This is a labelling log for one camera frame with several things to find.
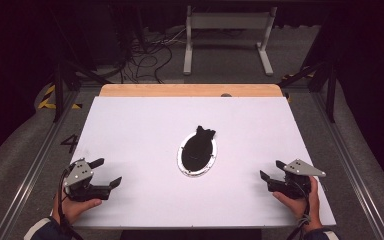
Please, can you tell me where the aluminium floor rail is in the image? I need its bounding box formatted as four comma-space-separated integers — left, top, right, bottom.
0, 89, 82, 240
312, 89, 384, 240

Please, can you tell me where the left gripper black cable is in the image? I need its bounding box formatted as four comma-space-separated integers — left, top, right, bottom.
56, 165, 85, 240

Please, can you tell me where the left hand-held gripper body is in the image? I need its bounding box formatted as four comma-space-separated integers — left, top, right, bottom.
62, 157, 112, 203

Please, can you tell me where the black metal stand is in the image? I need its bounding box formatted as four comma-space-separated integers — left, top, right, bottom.
279, 61, 338, 124
50, 58, 112, 124

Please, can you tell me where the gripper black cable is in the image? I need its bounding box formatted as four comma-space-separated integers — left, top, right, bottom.
56, 165, 85, 240
285, 181, 313, 240

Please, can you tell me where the person's left hand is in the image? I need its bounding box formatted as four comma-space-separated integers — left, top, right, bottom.
52, 189, 103, 226

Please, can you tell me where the black felt cover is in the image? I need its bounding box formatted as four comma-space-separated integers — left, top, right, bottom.
181, 125, 217, 172

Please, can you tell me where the bundle of black floor cables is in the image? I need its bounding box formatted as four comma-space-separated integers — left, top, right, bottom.
118, 26, 188, 85

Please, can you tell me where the person's right hand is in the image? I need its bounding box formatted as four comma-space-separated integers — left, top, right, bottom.
272, 176, 324, 233

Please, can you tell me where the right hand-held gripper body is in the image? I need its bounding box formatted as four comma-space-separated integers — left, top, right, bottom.
267, 158, 327, 201

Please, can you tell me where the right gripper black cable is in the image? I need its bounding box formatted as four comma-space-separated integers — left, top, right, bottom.
285, 181, 313, 240

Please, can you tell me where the white metal stand frame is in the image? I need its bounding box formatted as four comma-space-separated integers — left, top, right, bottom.
182, 4, 278, 77

